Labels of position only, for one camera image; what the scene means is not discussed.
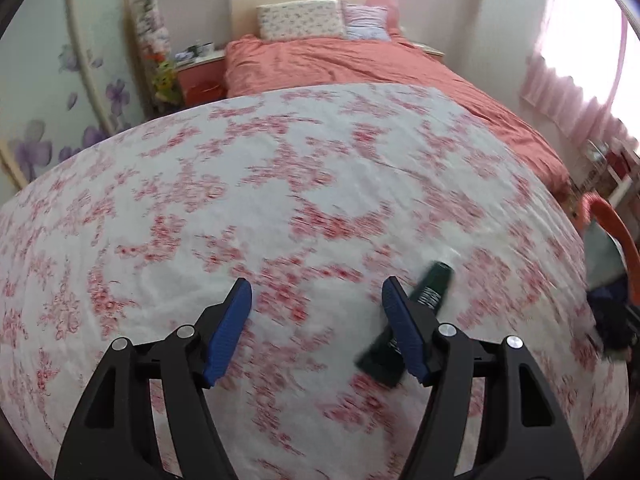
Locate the clear tube of plush toys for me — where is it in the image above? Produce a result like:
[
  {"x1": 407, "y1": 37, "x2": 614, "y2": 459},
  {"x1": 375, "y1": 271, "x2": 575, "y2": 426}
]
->
[{"x1": 131, "y1": 0, "x2": 181, "y2": 108}]

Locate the blue grey snack wrapper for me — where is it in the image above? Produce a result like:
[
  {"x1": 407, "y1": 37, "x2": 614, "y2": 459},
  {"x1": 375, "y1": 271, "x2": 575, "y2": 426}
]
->
[{"x1": 584, "y1": 220, "x2": 639, "y2": 363}]

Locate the salmon pink bed duvet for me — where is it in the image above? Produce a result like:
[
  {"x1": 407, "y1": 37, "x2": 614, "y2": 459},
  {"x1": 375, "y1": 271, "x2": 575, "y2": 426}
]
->
[{"x1": 224, "y1": 30, "x2": 570, "y2": 198}]

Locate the white wire storage rack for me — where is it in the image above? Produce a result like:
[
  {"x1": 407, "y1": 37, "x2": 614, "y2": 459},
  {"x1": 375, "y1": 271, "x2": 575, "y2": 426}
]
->
[{"x1": 580, "y1": 141, "x2": 631, "y2": 197}]

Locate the orange plastic laundry basket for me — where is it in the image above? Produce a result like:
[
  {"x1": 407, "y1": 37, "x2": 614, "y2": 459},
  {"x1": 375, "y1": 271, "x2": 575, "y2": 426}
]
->
[{"x1": 577, "y1": 192, "x2": 639, "y2": 306}]

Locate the dark green tube white cap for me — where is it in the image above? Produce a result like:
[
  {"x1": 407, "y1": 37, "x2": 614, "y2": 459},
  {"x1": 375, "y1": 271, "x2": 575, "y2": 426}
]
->
[{"x1": 356, "y1": 261, "x2": 454, "y2": 388}]

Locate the far bedside table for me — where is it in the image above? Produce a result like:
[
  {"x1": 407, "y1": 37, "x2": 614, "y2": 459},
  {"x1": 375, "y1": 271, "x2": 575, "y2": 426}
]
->
[{"x1": 416, "y1": 44, "x2": 445, "y2": 58}]

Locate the pink bedside table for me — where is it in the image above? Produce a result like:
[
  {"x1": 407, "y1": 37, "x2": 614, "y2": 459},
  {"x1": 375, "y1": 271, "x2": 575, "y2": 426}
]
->
[{"x1": 177, "y1": 51, "x2": 227, "y2": 107}]

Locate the floral white pillow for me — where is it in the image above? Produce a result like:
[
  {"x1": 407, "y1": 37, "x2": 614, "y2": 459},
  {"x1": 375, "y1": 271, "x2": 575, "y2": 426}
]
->
[{"x1": 256, "y1": 0, "x2": 346, "y2": 41}]

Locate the white mug on nightstand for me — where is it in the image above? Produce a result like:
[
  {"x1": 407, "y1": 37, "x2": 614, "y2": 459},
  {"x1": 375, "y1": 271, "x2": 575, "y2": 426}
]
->
[{"x1": 198, "y1": 42, "x2": 215, "y2": 58}]

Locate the pink window curtain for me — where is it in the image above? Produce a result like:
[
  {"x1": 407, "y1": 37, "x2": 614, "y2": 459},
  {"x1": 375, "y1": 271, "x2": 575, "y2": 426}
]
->
[{"x1": 520, "y1": 10, "x2": 639, "y2": 152}]

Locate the striped pink pillow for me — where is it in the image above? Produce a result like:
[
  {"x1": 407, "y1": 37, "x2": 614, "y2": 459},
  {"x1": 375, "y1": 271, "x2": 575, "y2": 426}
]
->
[{"x1": 342, "y1": 2, "x2": 390, "y2": 41}]

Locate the floral white pink tablecloth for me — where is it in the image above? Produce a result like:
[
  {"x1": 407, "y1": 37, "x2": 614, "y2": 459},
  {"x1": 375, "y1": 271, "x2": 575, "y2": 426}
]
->
[{"x1": 1, "y1": 84, "x2": 628, "y2": 479}]

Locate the wardrobe with purple flowers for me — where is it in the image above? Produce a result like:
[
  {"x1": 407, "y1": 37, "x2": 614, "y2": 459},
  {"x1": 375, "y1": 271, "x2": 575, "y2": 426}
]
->
[{"x1": 1, "y1": 0, "x2": 148, "y2": 182}]

